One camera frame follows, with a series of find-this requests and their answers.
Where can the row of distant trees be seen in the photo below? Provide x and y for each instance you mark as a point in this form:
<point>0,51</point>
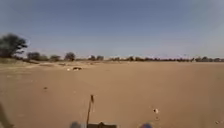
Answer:
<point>100,58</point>

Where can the brown sandy ground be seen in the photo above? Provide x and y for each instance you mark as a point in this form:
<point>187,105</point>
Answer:
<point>133,90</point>

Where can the small pale stone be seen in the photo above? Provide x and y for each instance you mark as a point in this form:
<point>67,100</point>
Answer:
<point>155,110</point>

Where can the robot's own part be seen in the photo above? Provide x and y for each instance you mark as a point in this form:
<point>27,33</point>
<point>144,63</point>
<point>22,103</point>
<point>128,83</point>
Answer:
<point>145,126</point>
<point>75,125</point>

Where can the dry grass strip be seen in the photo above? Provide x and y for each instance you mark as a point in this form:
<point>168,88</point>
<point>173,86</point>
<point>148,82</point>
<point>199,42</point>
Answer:
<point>13,61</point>

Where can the large dark green tree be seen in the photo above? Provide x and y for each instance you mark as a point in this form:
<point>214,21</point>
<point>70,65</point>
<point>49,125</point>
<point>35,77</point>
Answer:
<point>10,45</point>

